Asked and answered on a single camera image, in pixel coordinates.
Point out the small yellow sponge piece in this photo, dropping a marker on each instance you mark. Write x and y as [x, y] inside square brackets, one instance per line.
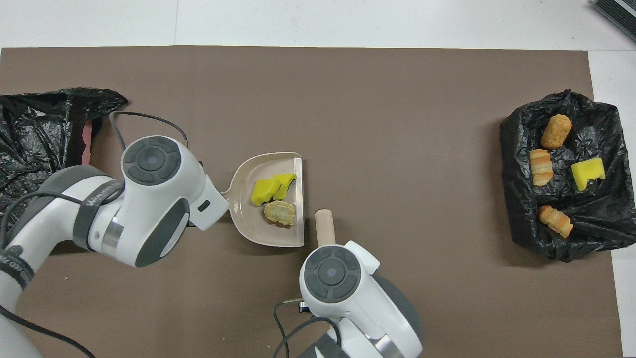
[263, 191]
[287, 180]

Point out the beige brush with black bristles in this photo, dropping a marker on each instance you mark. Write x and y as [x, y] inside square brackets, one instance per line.
[324, 226]

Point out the pale round pastry piece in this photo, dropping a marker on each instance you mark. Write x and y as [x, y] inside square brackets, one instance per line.
[279, 213]

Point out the beige plastic dustpan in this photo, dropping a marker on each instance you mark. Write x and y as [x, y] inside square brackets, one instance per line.
[248, 219]

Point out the tan bread chunk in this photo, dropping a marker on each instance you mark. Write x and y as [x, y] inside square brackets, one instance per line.
[541, 168]

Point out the brown bread roll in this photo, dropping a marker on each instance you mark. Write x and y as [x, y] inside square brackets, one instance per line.
[556, 132]

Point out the yellow sponge with green backing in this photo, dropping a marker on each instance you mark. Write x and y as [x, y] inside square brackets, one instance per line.
[587, 171]

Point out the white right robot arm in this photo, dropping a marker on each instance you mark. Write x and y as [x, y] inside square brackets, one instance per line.
[333, 278]

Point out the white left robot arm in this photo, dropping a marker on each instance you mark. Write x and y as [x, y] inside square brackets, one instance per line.
[159, 199]

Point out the black bag lined bin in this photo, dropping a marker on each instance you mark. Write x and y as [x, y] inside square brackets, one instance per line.
[516, 199]

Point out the pink plastic bin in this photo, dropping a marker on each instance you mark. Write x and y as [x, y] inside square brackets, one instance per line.
[87, 144]

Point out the black trash bag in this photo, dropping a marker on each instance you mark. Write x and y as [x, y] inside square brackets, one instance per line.
[30, 134]

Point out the brown table mat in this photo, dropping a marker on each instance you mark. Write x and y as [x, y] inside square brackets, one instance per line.
[397, 74]

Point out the striped orange croissant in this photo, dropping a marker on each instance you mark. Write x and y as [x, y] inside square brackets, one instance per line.
[556, 221]

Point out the dark ribbed object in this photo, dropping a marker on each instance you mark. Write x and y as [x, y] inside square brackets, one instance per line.
[618, 12]

